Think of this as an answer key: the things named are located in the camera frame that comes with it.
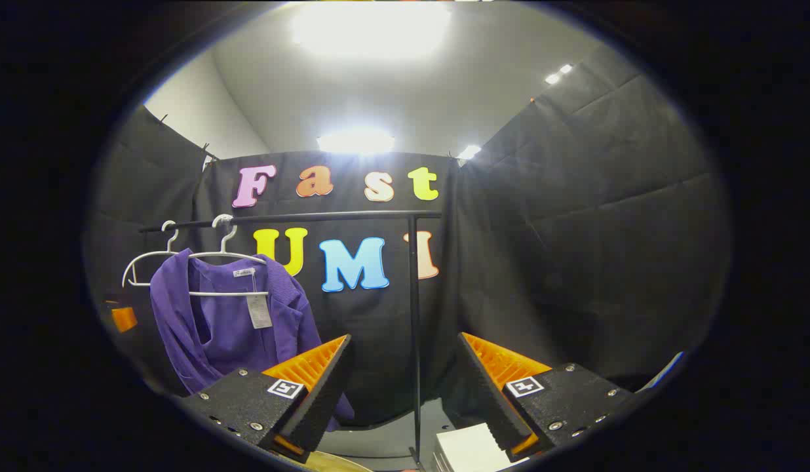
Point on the black metal clothes rack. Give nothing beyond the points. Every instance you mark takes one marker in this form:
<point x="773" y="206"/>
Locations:
<point x="414" y="295"/>

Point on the white plastic clothes hanger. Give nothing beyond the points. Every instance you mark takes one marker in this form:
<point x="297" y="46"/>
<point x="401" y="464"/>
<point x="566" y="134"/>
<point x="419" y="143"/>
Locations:
<point x="223" y="221"/>
<point x="171" y="244"/>

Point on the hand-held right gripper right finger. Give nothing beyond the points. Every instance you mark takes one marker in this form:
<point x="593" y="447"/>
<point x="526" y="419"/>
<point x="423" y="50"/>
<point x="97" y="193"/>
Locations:
<point x="483" y="393"/>

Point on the large ceiling light panel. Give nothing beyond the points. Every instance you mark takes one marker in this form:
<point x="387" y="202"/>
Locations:
<point x="372" y="29"/>

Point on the tan curved object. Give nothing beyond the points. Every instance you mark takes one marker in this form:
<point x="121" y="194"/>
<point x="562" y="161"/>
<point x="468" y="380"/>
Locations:
<point x="336" y="464"/>

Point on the purple knit cardigan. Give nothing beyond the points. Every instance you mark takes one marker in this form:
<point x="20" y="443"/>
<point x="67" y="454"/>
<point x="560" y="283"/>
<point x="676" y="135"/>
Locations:
<point x="228" y="328"/>

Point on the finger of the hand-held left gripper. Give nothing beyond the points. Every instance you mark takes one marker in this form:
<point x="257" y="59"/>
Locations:
<point x="124" y="319"/>

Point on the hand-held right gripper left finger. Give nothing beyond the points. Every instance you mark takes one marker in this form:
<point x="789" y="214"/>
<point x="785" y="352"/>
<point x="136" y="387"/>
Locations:
<point x="326" y="393"/>

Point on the black backdrop cloth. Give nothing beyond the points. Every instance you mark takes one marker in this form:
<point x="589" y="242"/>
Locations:
<point x="575" y="229"/>

